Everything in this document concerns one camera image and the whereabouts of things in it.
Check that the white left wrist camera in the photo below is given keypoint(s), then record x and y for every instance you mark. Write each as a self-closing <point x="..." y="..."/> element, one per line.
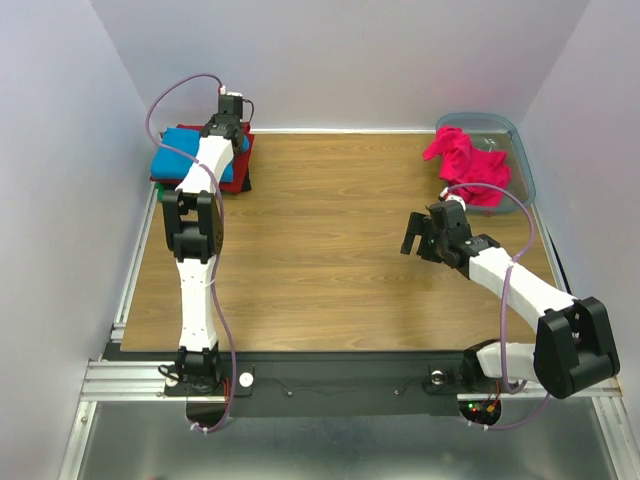
<point x="223" y="91"/>

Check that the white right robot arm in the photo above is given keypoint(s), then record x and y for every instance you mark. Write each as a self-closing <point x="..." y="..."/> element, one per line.
<point x="574" y="346"/>

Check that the red folded t-shirt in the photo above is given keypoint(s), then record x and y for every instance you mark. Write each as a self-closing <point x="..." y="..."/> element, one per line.
<point x="173" y="168"/>

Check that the black folded t-shirt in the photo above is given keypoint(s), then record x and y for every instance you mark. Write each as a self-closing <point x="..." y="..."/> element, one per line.
<point x="246" y="184"/>

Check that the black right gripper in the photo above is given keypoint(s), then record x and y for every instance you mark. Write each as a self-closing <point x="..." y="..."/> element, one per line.
<point x="425" y="238"/>

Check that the clear plastic bin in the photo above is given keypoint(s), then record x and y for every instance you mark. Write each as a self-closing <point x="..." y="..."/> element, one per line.
<point x="493" y="133"/>

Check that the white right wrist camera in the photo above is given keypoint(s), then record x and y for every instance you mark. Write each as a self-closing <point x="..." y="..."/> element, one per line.
<point x="448" y="194"/>

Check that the green folded t-shirt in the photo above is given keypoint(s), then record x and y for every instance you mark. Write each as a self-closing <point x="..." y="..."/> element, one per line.
<point x="160" y="188"/>

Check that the pink crumpled t-shirt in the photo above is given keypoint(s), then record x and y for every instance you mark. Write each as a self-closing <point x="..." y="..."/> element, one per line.
<point x="463" y="163"/>

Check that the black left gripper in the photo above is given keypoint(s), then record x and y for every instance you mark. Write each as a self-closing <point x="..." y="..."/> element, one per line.
<point x="212" y="119"/>

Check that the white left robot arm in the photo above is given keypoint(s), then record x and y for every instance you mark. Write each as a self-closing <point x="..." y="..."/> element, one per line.
<point x="194" y="235"/>

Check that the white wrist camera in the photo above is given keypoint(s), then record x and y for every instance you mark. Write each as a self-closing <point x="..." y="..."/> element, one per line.
<point x="448" y="194"/>
<point x="223" y="91"/>

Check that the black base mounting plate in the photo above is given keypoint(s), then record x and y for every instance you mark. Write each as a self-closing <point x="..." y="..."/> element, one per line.
<point x="326" y="384"/>

